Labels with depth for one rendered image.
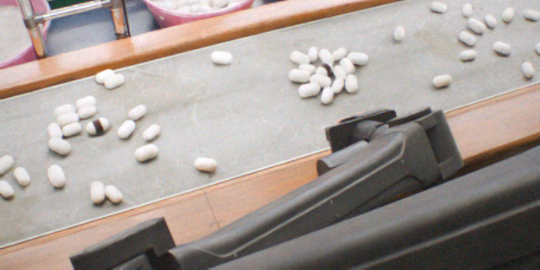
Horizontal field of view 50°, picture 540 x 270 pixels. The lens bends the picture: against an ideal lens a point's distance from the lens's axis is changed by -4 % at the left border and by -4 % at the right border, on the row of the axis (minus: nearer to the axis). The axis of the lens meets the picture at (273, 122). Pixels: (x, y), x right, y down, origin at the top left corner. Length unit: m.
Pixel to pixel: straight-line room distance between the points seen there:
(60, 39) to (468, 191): 1.11
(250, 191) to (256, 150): 0.10
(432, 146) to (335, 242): 0.37
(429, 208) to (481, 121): 0.76
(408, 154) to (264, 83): 0.50
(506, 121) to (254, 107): 0.42
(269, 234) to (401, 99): 0.64
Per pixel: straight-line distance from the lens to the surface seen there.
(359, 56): 1.09
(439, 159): 0.64
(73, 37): 1.29
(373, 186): 0.54
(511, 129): 1.03
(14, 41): 1.24
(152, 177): 0.93
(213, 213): 0.85
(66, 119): 1.01
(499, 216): 0.27
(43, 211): 0.93
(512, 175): 0.27
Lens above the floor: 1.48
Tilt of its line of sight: 48 degrees down
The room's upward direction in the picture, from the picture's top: 2 degrees clockwise
